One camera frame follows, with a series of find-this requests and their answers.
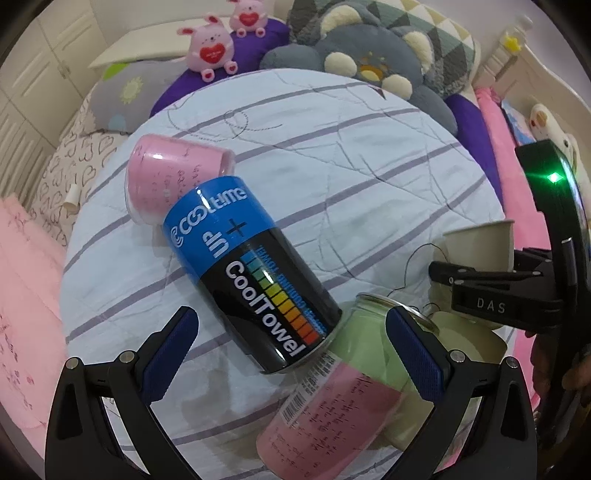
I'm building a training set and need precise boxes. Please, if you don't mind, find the white paper cup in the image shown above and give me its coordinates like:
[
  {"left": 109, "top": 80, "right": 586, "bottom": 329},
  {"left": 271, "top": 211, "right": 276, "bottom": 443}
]
[{"left": 434, "top": 218, "right": 517, "bottom": 331}]

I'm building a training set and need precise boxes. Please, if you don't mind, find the pink fleece blanket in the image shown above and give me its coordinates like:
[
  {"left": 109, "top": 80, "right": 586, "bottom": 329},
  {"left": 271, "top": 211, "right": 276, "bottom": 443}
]
[{"left": 474, "top": 87, "right": 551, "bottom": 416}]

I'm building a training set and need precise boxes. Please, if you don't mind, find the pink quilt left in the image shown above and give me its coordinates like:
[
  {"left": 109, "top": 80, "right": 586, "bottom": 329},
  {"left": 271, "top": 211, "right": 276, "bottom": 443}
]
[{"left": 1, "top": 195, "right": 66, "bottom": 457}]

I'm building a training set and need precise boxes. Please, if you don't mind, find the white striped quilt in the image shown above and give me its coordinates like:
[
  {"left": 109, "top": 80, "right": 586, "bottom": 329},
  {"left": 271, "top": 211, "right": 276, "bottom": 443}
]
[{"left": 60, "top": 69, "right": 504, "bottom": 479}]

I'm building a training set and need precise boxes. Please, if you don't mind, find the pink green towel can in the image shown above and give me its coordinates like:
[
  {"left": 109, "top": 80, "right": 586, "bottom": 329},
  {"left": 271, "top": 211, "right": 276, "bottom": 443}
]
[{"left": 256, "top": 293, "right": 432, "bottom": 479}]

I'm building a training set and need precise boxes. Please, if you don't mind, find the blue cartoon pillow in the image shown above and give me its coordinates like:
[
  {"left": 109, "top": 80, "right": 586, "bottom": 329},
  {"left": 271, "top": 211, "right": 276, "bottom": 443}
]
[{"left": 501, "top": 100, "right": 536, "bottom": 146}]

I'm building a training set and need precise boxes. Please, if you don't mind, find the white dog plush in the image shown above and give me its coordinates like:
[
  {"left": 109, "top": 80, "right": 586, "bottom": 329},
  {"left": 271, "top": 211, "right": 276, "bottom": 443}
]
[{"left": 529, "top": 103, "right": 580, "bottom": 175}]

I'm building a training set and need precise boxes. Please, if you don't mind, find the blue black CoolTowel can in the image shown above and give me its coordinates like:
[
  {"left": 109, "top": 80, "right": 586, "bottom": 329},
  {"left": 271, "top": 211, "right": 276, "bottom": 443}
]
[{"left": 163, "top": 176, "right": 342, "bottom": 374}]

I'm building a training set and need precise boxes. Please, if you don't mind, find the white bed headboard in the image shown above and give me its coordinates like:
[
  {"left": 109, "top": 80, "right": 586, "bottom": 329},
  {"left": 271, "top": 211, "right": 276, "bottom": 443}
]
[{"left": 473, "top": 13, "right": 591, "bottom": 139}]

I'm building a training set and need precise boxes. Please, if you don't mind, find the grey bear plush pillow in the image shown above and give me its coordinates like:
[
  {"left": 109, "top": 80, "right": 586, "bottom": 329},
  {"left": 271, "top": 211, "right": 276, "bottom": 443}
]
[{"left": 260, "top": 2, "right": 458, "bottom": 135}]

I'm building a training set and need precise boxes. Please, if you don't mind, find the triangle patterned pillow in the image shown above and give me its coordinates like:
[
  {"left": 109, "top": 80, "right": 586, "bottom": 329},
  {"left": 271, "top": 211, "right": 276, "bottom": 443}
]
[{"left": 285, "top": 0, "right": 477, "bottom": 100}]

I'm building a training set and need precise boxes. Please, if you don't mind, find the heart patterned sheet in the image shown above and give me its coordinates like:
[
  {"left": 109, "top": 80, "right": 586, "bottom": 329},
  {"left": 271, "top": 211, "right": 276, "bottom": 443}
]
[{"left": 28, "top": 96, "right": 127, "bottom": 247}]

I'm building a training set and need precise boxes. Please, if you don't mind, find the purple blanket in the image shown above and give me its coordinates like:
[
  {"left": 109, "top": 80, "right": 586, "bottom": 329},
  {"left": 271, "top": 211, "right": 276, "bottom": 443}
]
[{"left": 149, "top": 19, "right": 503, "bottom": 202}]

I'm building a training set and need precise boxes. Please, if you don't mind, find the pink pig plush rear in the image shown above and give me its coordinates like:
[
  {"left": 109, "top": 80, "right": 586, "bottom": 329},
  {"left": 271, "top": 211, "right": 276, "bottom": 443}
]
[{"left": 229, "top": 0, "right": 269, "bottom": 38}]

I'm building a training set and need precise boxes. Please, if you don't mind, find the pink pig plush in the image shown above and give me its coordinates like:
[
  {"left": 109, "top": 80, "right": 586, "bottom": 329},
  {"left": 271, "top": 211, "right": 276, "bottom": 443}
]
[
  {"left": 177, "top": 14, "right": 238, "bottom": 83},
  {"left": 229, "top": 0, "right": 269, "bottom": 38}
]

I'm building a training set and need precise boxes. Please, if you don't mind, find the pink pig plush front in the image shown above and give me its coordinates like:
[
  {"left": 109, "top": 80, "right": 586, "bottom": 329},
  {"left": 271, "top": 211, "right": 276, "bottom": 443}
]
[{"left": 177, "top": 14, "right": 238, "bottom": 83}]

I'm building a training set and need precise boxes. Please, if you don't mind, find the grey flower pillow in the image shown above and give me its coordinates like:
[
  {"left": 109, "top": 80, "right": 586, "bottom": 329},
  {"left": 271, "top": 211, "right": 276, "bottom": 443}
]
[{"left": 83, "top": 59, "right": 186, "bottom": 135}]

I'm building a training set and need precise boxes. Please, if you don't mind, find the white wardrobe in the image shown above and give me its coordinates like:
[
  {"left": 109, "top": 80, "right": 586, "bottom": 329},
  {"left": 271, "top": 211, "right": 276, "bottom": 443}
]
[{"left": 1, "top": 1, "right": 107, "bottom": 205}]

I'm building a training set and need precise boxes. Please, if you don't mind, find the white nightstand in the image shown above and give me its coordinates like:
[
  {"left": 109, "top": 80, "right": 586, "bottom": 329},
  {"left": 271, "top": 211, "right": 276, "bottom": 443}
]
[{"left": 89, "top": 28, "right": 189, "bottom": 70}]

